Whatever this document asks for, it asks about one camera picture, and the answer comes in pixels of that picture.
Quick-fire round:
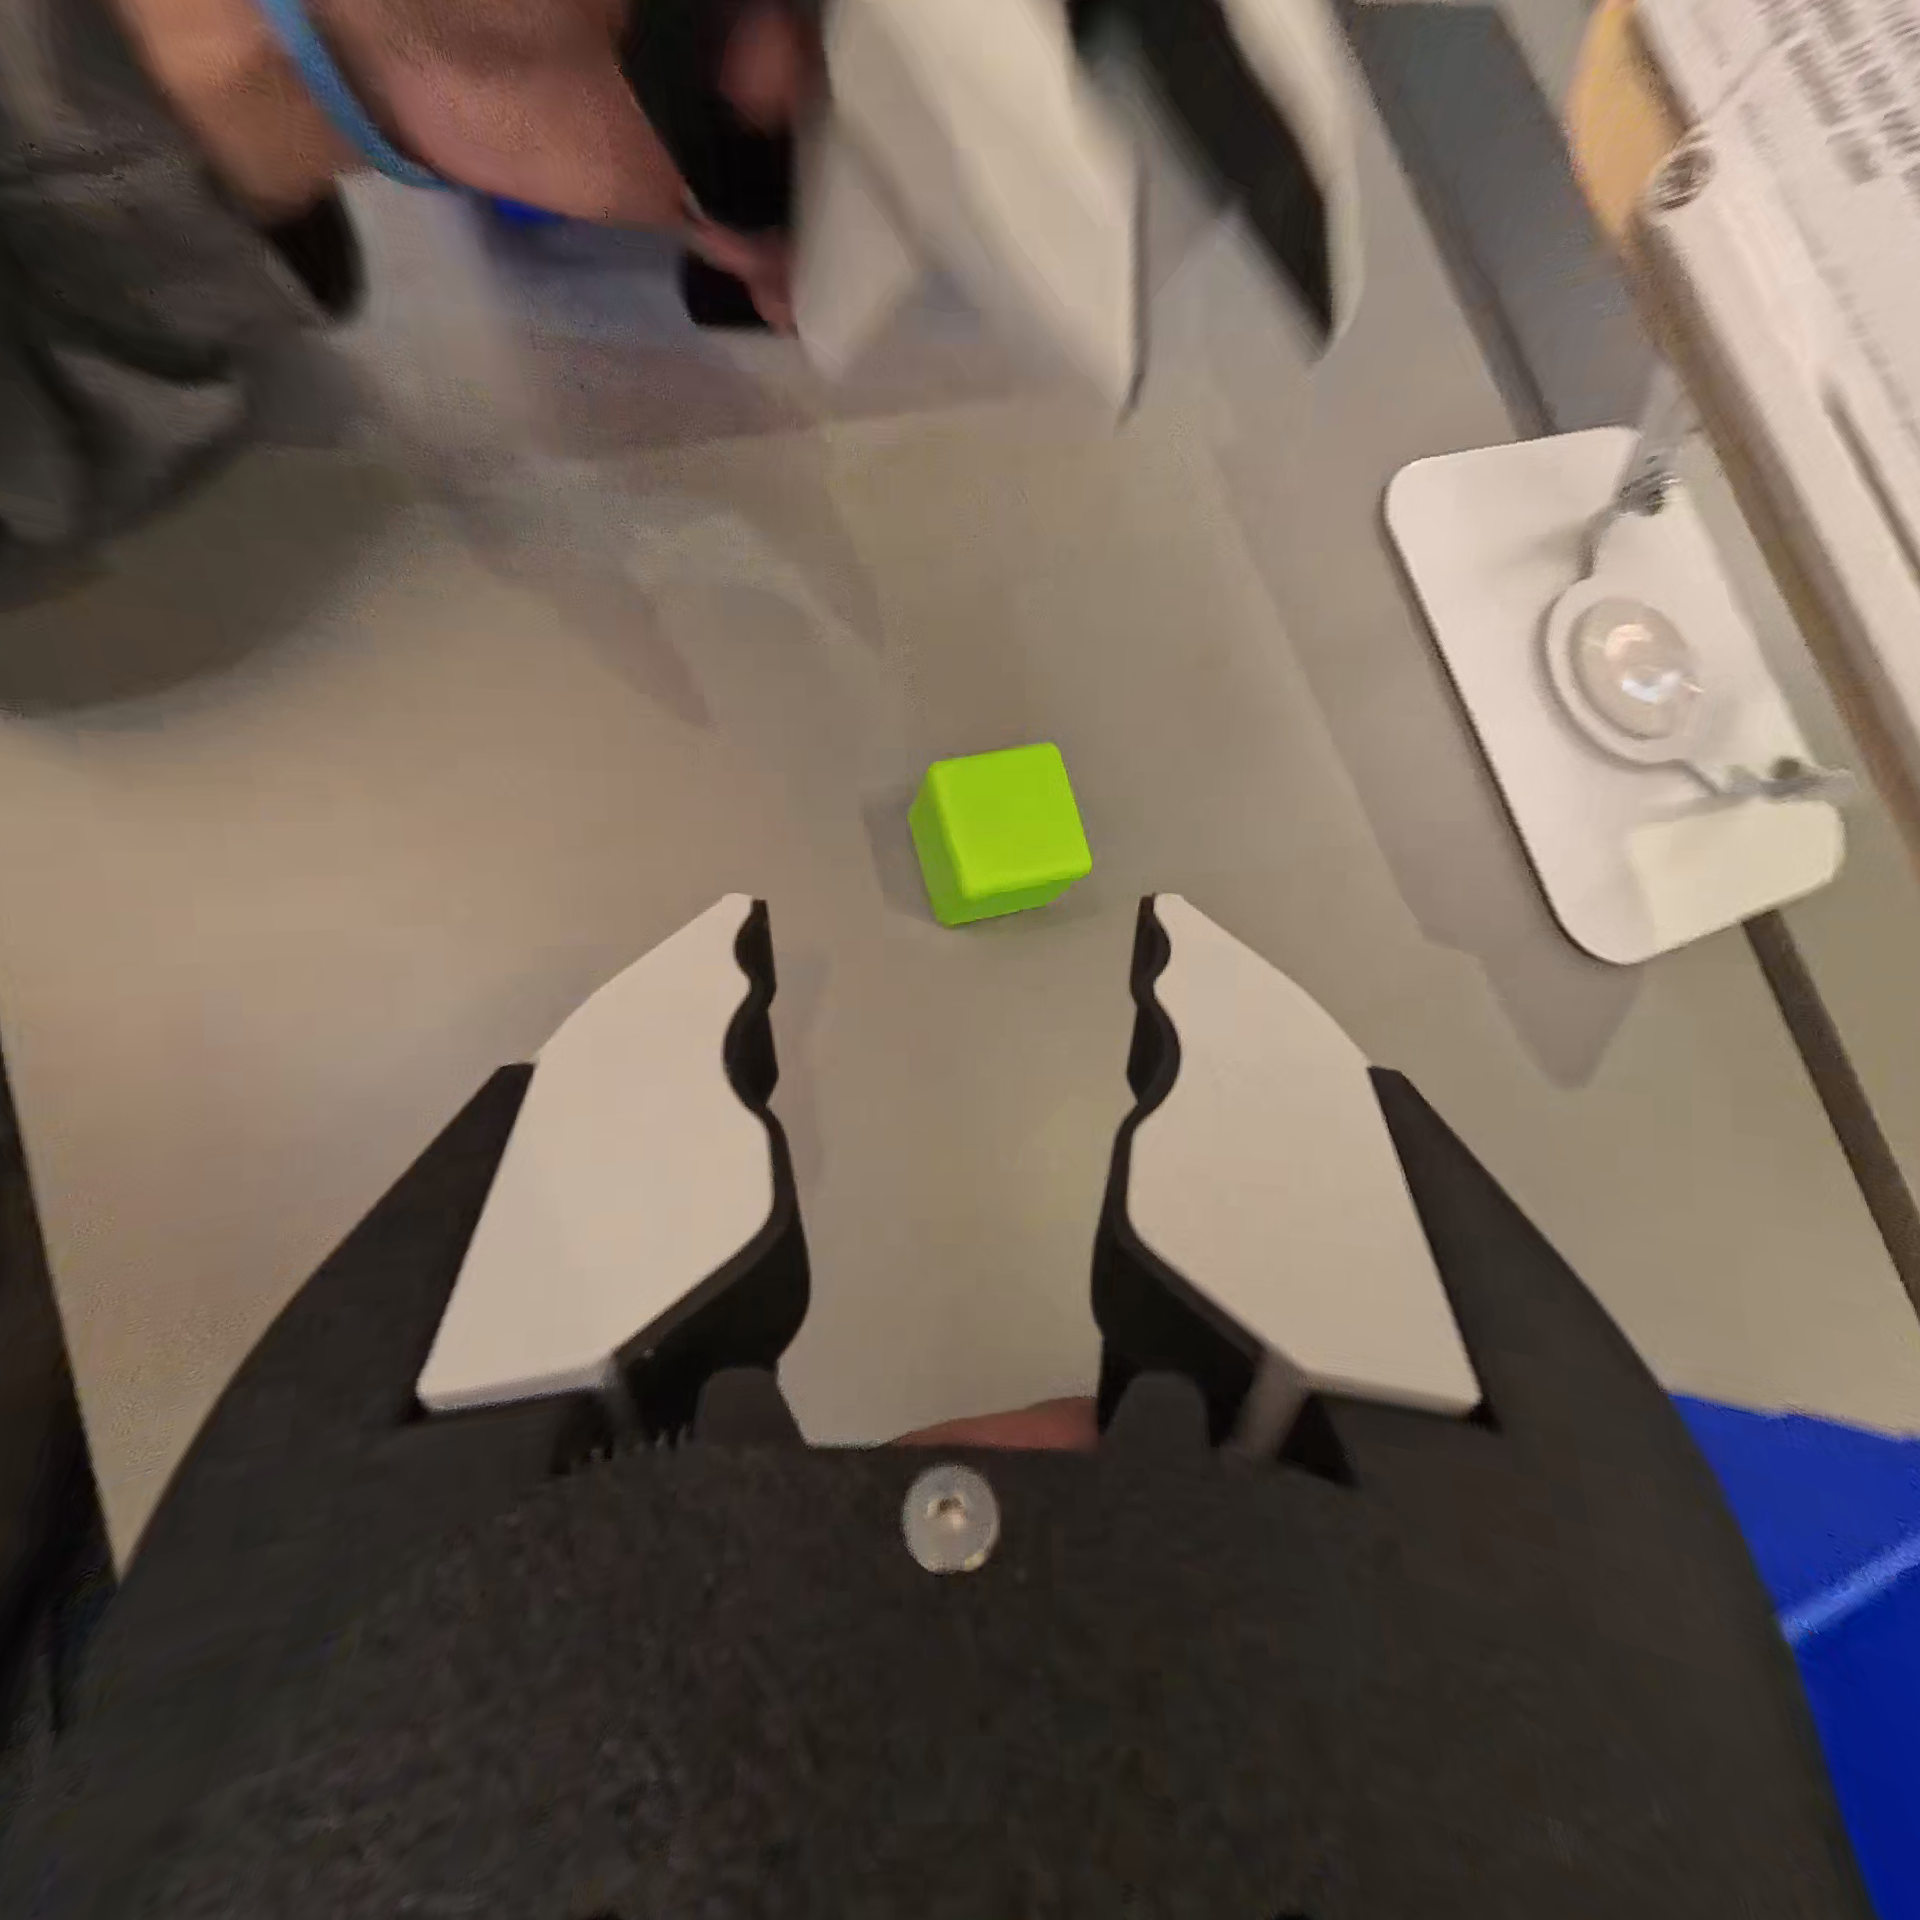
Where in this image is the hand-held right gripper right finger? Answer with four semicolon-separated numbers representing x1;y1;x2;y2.
1094;892;1484;1420

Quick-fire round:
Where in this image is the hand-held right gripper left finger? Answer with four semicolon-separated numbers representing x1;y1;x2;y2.
417;896;812;1420

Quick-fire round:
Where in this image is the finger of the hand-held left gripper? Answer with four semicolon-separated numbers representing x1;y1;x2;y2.
1079;0;1360;362
796;0;1145;422

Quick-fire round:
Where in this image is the green cube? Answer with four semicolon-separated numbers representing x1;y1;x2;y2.
907;744;1095;928

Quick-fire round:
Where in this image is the person's left forearm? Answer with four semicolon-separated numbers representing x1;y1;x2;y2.
0;0;369;558

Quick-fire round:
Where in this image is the grey desk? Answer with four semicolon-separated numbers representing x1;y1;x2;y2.
0;0;1920;1652

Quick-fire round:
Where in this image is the person's left hand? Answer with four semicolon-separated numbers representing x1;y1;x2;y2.
336;0;799;329

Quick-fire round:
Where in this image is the blue wristband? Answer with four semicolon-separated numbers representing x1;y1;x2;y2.
256;0;444;193

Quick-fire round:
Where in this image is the printed instruction sheet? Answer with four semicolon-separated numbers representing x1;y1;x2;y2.
1635;0;1920;452

